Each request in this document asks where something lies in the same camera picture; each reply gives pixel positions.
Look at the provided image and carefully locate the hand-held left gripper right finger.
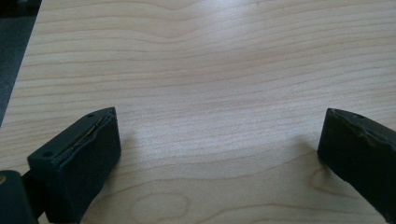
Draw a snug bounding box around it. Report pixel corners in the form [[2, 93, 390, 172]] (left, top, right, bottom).
[[317, 107, 396, 224]]

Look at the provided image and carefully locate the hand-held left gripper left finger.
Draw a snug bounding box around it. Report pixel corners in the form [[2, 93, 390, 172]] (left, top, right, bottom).
[[26, 106, 122, 224]]

